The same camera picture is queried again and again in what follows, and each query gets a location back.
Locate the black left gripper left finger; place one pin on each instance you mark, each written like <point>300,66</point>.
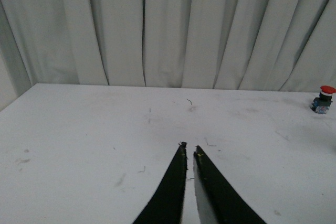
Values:
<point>166,204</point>

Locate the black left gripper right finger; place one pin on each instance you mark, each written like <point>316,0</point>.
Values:
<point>217,201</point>

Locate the white curtain backdrop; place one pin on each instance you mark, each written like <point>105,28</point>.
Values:
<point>269,45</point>

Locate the red push button switch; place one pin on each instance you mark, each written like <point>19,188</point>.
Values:
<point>322,103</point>

